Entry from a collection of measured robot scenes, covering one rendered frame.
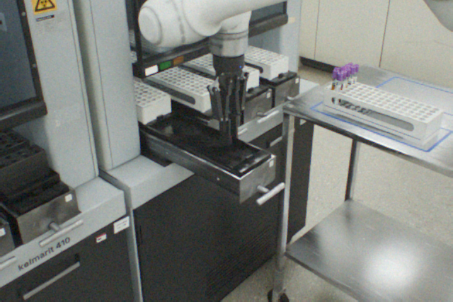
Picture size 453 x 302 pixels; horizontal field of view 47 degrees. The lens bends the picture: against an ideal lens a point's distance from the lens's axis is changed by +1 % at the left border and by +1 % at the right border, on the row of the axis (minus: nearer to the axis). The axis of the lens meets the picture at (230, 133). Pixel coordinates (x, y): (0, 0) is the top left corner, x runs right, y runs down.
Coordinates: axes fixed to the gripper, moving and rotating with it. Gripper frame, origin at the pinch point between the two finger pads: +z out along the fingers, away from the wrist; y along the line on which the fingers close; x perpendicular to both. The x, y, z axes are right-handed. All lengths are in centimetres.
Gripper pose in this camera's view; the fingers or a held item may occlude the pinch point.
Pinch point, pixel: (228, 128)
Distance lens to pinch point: 129.4
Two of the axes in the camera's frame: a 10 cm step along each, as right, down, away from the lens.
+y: -6.6, 3.7, -6.5
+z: 0.0, 8.7, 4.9
